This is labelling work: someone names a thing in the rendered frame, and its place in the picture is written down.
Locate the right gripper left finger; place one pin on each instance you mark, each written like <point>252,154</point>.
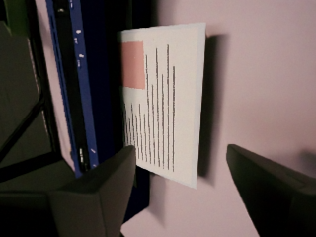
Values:
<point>95,207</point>

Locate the white printed sheet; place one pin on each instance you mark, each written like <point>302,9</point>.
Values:
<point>160,73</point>

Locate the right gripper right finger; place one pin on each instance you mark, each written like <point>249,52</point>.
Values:
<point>280,201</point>

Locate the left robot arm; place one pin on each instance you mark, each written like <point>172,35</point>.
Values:
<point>3,16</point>

